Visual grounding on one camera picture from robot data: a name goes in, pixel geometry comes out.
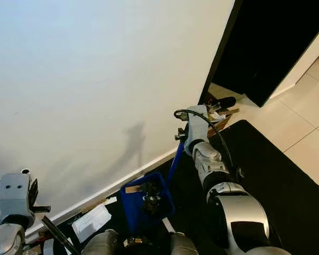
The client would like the blue long-handled dustpan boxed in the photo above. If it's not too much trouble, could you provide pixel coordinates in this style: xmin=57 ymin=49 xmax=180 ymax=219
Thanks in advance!
xmin=120 ymin=142 xmax=185 ymax=234

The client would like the black floor mat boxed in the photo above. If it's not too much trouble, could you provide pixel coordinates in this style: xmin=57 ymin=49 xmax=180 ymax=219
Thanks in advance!
xmin=21 ymin=120 xmax=319 ymax=255

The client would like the black crumpled debris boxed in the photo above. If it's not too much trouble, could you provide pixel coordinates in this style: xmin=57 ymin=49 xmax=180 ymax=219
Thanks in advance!
xmin=141 ymin=181 xmax=163 ymax=214

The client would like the grey robot left leg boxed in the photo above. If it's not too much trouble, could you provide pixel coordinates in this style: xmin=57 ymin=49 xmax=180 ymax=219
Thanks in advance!
xmin=81 ymin=229 xmax=120 ymax=255

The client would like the grey robot leg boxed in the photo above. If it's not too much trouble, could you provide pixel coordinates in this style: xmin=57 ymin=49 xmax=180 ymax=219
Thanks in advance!
xmin=170 ymin=232 xmax=200 ymax=255
xmin=81 ymin=229 xmax=120 ymax=255

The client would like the white plastic strip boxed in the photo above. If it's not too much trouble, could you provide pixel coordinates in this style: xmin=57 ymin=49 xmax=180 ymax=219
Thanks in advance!
xmin=163 ymin=218 xmax=175 ymax=232

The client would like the grey robot right leg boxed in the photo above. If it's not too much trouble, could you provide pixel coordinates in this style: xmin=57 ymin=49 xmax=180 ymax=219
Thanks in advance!
xmin=170 ymin=232 xmax=200 ymax=255

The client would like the black door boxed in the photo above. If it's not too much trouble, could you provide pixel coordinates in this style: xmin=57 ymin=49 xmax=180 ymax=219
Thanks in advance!
xmin=210 ymin=0 xmax=319 ymax=107

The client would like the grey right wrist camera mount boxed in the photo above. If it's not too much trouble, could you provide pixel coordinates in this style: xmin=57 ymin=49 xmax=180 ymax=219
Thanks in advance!
xmin=183 ymin=105 xmax=209 ymax=156

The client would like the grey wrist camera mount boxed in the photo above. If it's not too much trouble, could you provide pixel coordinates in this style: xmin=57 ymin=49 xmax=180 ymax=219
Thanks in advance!
xmin=183 ymin=105 xmax=209 ymax=156
xmin=0 ymin=173 xmax=34 ymax=226

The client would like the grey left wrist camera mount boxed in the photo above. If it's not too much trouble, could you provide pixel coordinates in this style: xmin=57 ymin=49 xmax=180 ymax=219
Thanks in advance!
xmin=0 ymin=173 xmax=34 ymax=226

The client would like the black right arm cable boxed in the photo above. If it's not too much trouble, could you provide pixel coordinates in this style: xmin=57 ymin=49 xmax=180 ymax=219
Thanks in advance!
xmin=174 ymin=109 xmax=244 ymax=180

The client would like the black door frame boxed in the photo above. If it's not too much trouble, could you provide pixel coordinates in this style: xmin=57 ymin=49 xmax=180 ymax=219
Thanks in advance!
xmin=199 ymin=0 xmax=242 ymax=104

